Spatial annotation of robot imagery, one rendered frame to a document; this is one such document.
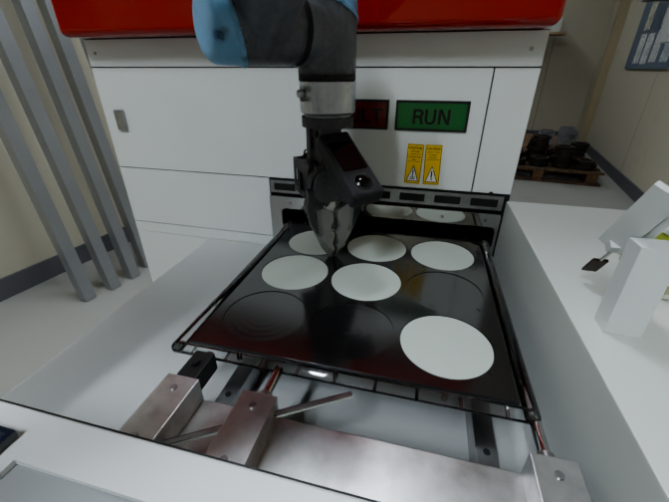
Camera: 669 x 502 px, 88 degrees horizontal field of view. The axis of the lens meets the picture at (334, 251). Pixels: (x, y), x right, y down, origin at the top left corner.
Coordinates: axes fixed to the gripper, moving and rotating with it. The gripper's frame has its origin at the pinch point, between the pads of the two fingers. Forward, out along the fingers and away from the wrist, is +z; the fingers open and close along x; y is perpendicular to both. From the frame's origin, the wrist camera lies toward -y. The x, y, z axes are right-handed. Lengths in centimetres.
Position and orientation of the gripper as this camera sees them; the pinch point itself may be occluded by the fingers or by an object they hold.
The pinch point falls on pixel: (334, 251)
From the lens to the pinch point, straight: 55.7
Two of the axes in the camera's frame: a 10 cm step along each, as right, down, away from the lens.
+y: -4.5, -4.2, 7.9
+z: 0.0, 8.9, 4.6
